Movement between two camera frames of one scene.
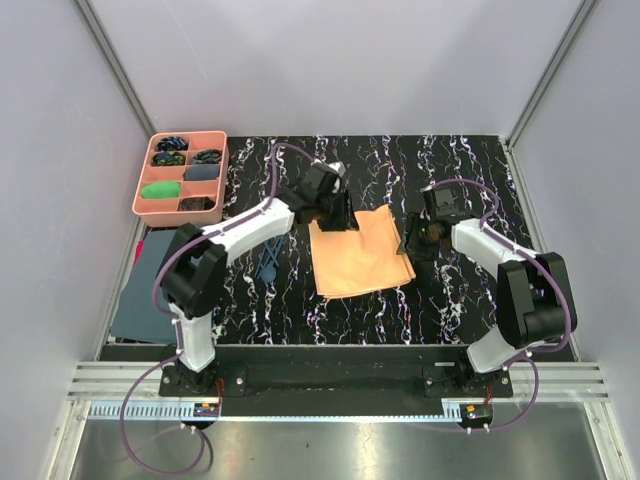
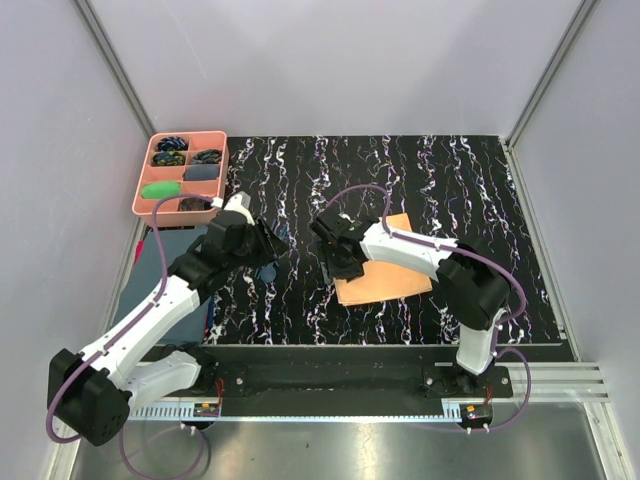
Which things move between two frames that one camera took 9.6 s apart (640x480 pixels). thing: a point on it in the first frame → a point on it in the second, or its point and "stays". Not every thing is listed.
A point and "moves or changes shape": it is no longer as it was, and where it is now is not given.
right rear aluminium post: (585, 9) stays
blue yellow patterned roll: (168, 158) stays
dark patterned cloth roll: (195, 203) stays
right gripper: (409, 241) → (355, 271)
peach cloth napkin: (354, 261) moves or changes shape
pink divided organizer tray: (184, 179) stays
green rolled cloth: (161, 190) stays
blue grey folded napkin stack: (138, 316) stays
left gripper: (345, 220) → (270, 246)
